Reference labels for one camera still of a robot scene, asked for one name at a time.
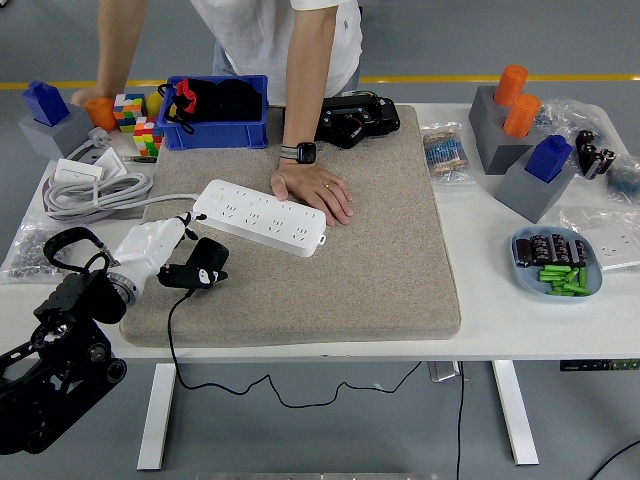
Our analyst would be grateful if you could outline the person's left hand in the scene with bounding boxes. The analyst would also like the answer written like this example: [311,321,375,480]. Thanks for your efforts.
[269,162,355,229]

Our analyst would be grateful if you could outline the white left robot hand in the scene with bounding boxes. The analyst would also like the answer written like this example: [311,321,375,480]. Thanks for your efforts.
[113,212,230,291]

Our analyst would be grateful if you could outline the person's right hand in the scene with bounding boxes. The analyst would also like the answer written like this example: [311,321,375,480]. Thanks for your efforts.
[70,85,109,107]

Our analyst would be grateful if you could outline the black plug adapter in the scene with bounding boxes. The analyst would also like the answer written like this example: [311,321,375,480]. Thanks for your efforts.
[182,236,231,291]

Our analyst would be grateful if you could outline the white power strip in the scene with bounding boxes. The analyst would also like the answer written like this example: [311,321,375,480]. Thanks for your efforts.
[192,178,329,259]

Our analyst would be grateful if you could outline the thin black adapter cord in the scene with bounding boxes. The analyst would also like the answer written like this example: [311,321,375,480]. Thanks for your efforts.
[167,287,424,409]

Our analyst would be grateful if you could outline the orange plastic cup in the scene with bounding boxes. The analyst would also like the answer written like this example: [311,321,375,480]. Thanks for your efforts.
[82,96,119,132]

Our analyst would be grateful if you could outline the black wrist watch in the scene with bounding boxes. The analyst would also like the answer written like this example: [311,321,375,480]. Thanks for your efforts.
[279,141,319,165]

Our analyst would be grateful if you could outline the blue peg block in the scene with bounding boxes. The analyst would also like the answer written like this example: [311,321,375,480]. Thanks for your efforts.
[22,80,71,126]
[524,133,574,185]

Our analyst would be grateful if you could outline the multicolour puzzle cube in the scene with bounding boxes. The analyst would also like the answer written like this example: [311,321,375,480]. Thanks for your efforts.
[113,92,147,134]
[132,116,165,157]

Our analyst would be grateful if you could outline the black machine housing part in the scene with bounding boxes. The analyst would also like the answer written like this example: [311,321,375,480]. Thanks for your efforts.
[315,91,402,150]

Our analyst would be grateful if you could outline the grey-brown mat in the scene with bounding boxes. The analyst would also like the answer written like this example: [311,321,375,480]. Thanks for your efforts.
[118,103,463,349]

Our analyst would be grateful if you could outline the blue plastic bin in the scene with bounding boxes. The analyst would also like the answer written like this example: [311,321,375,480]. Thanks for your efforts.
[157,74,270,151]

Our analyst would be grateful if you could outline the bag of metal screws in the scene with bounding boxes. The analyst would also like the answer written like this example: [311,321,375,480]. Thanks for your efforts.
[2,219,84,284]

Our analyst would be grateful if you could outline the black pouch red trim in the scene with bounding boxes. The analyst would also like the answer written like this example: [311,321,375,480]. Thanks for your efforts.
[158,77,265,135]

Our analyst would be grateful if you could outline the bag of resistor strips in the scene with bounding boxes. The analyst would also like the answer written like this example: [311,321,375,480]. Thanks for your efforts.
[421,122,479,189]

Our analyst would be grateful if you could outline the person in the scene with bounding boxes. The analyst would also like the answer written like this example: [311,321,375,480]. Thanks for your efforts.
[69,0,364,229]

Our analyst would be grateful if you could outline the white table leg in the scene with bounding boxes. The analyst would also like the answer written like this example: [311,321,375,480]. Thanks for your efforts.
[492,359,540,467]
[136,363,177,472]

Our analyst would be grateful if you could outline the large grey block holder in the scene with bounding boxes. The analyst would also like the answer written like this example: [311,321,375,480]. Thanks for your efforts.
[468,84,544,176]

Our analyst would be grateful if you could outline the orange cylinder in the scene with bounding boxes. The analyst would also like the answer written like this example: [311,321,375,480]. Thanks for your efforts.
[493,64,530,107]
[502,93,543,139]

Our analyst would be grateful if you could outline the grey box under table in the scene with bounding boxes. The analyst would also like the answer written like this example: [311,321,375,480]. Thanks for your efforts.
[427,360,461,384]

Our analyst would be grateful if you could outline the light blue plate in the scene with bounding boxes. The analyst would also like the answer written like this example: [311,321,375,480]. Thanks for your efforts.
[509,225,605,305]

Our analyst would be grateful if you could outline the clear plastic bag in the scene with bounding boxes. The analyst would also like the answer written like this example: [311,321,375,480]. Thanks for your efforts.
[537,97,614,146]
[558,205,640,274]

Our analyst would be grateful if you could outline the bag of black capacitors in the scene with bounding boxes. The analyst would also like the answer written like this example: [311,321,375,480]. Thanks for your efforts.
[574,129,619,180]

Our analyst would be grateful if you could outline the bag of blue resistors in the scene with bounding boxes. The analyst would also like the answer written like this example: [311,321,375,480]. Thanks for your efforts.
[606,154,640,201]

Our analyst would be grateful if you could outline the black table control panel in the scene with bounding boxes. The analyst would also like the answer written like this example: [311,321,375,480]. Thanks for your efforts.
[559,358,640,373]

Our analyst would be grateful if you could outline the grey power strip cable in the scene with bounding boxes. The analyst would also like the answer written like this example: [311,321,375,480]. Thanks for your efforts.
[43,172,199,221]

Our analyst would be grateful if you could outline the white wall switch plate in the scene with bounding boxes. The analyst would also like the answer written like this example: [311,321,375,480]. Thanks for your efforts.
[93,147,129,179]
[53,158,104,184]

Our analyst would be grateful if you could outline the hanging black cable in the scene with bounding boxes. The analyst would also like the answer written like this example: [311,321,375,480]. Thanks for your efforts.
[453,362,467,480]

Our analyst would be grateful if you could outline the white wall socket panel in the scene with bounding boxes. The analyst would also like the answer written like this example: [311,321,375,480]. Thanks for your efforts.
[594,230,640,272]

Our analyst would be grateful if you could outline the black floor cable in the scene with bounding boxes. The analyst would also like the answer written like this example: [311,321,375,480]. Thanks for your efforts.
[588,439,640,480]

